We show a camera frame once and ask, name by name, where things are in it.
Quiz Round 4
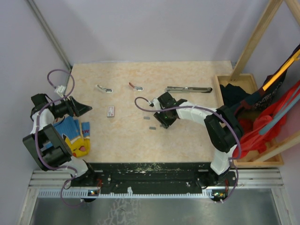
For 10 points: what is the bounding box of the wooden tray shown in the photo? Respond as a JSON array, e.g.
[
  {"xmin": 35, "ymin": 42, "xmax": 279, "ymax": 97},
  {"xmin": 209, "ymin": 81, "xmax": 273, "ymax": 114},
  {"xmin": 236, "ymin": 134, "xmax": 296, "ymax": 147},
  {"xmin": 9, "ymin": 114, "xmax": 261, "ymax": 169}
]
[{"xmin": 212, "ymin": 74, "xmax": 284, "ymax": 168}]

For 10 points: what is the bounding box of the blue yellow cartoon cloth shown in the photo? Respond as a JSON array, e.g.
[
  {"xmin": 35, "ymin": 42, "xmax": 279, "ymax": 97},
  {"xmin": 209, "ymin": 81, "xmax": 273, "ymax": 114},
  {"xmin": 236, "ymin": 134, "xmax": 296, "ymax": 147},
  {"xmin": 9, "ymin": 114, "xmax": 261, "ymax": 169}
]
[{"xmin": 53, "ymin": 116, "xmax": 90, "ymax": 158}]

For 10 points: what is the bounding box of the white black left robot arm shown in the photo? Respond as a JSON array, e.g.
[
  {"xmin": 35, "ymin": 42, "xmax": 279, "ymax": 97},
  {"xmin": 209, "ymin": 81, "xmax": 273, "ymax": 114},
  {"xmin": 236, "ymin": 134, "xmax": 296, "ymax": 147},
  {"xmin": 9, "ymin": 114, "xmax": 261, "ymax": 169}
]
[{"xmin": 22, "ymin": 94, "xmax": 98, "ymax": 186}]

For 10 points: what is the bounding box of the wooden frame beam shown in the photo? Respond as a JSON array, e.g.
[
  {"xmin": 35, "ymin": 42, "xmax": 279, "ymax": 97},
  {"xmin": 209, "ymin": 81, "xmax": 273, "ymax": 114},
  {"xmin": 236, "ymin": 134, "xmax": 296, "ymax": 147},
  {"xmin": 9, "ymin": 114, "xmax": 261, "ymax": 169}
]
[{"xmin": 229, "ymin": 0, "xmax": 283, "ymax": 81}]

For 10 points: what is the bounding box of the aluminium rail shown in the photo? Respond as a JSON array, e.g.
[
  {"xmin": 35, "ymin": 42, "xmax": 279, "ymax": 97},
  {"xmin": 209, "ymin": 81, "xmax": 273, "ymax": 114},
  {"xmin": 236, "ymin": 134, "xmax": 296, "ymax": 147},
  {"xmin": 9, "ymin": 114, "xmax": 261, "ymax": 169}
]
[{"xmin": 29, "ymin": 169, "xmax": 284, "ymax": 199}]

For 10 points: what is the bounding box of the pink white mini stapler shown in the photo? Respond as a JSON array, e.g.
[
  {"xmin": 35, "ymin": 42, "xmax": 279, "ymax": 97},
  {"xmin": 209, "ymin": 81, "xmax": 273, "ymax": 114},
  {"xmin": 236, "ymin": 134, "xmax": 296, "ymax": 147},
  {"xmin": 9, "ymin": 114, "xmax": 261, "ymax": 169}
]
[{"xmin": 128, "ymin": 82, "xmax": 144, "ymax": 91}]

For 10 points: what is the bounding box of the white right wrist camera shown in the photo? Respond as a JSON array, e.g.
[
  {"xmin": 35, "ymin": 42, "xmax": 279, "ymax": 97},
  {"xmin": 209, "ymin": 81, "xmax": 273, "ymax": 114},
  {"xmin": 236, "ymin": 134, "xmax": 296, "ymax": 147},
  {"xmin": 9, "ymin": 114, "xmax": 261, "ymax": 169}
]
[{"xmin": 149, "ymin": 98, "xmax": 161, "ymax": 110}]

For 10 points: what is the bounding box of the light blue strap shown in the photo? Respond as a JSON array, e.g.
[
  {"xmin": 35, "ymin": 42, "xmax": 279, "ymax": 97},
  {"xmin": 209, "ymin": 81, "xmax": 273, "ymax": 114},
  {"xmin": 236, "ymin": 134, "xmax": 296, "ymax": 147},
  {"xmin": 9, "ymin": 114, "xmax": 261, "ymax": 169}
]
[{"xmin": 258, "ymin": 95, "xmax": 300, "ymax": 135}]

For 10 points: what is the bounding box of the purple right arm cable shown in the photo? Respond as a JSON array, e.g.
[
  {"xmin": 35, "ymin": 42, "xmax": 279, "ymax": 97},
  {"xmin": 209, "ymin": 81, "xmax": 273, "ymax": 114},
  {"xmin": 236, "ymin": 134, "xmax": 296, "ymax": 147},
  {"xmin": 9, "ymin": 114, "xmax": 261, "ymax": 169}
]
[{"xmin": 134, "ymin": 97, "xmax": 242, "ymax": 203}]

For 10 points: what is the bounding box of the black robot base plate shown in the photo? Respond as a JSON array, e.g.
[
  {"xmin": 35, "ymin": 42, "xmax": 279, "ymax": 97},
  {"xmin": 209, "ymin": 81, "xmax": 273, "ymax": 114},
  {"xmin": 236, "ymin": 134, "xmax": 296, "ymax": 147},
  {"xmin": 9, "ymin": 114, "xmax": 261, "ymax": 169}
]
[{"xmin": 71, "ymin": 162, "xmax": 236, "ymax": 195}]

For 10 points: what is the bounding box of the dark patterned cloth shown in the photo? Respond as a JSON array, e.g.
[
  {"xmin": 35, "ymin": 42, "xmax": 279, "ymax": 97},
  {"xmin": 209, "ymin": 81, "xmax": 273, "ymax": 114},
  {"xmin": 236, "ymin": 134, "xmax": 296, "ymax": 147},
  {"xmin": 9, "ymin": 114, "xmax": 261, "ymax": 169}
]
[{"xmin": 220, "ymin": 46, "xmax": 300, "ymax": 116}]

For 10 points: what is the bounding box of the red white staple box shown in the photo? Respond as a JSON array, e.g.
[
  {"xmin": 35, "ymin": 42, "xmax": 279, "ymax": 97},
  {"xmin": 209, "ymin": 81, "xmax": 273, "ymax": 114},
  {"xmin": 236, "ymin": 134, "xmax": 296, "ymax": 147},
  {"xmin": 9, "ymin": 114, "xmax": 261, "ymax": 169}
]
[{"xmin": 107, "ymin": 106, "xmax": 115, "ymax": 118}]

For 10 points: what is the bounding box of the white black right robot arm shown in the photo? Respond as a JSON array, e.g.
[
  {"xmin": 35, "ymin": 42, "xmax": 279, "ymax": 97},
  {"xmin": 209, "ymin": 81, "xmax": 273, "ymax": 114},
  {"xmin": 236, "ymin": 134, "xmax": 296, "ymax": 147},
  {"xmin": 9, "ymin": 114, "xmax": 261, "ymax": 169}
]
[{"xmin": 150, "ymin": 92, "xmax": 244, "ymax": 186}]

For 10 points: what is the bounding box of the black grey large stapler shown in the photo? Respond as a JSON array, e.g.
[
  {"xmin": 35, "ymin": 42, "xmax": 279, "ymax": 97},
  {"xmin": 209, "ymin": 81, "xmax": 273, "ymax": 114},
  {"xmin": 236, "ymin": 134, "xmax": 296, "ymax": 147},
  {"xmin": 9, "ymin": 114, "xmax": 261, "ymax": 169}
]
[{"xmin": 165, "ymin": 86, "xmax": 213, "ymax": 93}]

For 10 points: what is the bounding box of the red cloth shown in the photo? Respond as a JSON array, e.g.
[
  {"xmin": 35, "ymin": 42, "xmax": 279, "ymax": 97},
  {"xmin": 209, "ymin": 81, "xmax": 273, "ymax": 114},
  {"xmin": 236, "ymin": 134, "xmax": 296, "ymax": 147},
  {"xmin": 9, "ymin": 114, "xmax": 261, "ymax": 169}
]
[{"xmin": 233, "ymin": 82, "xmax": 300, "ymax": 158}]

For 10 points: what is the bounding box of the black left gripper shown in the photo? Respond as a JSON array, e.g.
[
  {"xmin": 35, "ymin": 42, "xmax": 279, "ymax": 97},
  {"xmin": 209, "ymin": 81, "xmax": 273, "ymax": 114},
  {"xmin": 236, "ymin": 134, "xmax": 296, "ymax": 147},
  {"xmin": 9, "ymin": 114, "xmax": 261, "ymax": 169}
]
[{"xmin": 53, "ymin": 95, "xmax": 92, "ymax": 118}]

